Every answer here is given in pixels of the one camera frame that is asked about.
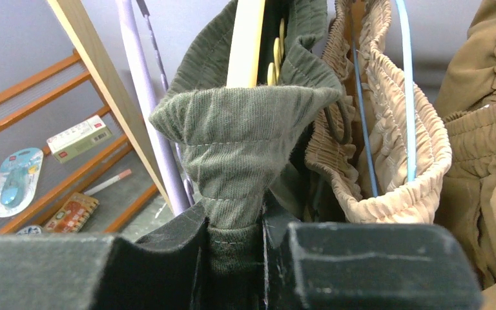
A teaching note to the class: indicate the wooden hanger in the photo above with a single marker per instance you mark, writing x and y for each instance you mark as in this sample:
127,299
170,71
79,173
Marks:
258,44

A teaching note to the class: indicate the white blue packaged item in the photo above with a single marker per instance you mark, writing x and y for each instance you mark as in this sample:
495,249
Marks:
19,175

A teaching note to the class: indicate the lilac plastic hanger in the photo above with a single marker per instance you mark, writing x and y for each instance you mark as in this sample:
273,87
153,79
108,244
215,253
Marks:
179,189

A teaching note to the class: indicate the white pen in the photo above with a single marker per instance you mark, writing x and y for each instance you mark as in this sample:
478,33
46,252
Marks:
108,183

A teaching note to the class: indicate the blue wire hanger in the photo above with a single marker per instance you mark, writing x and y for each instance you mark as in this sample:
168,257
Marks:
394,140

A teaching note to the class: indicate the beige shorts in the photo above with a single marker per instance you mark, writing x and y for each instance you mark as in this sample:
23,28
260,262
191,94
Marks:
337,165

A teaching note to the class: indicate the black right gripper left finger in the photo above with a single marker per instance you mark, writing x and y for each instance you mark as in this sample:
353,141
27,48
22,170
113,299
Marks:
165,269

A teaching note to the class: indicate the white blue round jar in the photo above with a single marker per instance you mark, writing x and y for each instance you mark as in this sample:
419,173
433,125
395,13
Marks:
31,229

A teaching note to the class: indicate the white red box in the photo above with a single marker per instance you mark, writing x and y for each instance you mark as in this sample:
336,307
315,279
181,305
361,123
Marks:
78,139

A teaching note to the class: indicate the tan brown shorts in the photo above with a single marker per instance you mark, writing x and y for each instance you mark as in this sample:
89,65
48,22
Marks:
467,104

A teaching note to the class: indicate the olive green shorts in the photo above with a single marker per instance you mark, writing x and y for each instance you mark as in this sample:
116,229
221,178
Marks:
236,141

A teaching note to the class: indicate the orange wooden shelf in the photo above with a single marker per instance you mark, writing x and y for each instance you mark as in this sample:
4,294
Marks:
49,102

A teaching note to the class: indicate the wooden clothes rack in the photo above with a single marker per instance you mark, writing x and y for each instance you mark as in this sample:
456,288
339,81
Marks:
75,21

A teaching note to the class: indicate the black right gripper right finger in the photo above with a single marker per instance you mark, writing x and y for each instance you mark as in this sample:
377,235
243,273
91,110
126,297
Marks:
362,266

